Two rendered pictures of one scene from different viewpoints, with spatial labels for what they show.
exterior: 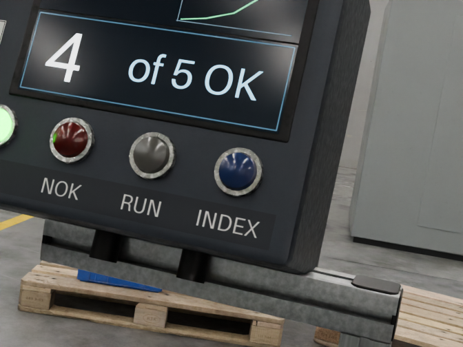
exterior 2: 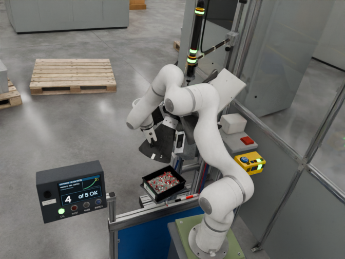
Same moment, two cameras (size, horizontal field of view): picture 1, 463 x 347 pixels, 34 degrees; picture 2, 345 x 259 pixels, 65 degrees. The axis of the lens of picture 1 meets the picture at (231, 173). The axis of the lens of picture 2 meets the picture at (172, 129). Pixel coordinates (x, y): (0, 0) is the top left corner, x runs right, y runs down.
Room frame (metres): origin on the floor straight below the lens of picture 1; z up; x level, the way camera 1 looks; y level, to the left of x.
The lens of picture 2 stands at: (-0.33, 0.33, 2.09)
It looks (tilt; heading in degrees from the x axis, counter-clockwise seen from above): 35 degrees down; 315
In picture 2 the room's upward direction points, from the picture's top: 8 degrees clockwise
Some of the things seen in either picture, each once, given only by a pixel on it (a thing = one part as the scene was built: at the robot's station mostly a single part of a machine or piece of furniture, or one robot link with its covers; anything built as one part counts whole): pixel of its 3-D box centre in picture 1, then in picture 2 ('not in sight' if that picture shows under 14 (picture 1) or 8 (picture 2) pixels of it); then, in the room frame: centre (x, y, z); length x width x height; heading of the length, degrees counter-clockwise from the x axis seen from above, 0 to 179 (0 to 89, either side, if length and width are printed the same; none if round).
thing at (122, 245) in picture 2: not in sight; (177, 239); (0.33, -0.51, 0.45); 0.82 x 0.02 x 0.66; 74
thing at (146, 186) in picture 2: not in sight; (163, 183); (0.51, -0.49, 0.85); 0.22 x 0.17 x 0.07; 88
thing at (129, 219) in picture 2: not in sight; (185, 203); (0.33, -0.51, 0.82); 0.90 x 0.04 x 0.08; 74
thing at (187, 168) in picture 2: not in sight; (189, 167); (0.72, -0.95, 0.56); 0.19 x 0.04 x 0.04; 74
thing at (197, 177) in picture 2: not in sight; (201, 163); (0.69, -1.06, 0.58); 0.09 x 0.05 x 1.15; 164
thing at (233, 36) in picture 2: not in sight; (231, 38); (0.86, -1.30, 1.54); 0.10 x 0.07 x 0.09; 109
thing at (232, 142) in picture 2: not in sight; (231, 135); (0.61, -1.27, 0.85); 0.36 x 0.24 x 0.03; 164
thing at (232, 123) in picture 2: not in sight; (231, 122); (0.67, -1.32, 0.92); 0.17 x 0.16 x 0.11; 74
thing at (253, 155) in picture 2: not in sight; (248, 164); (0.22, -0.89, 1.02); 0.16 x 0.10 x 0.11; 74
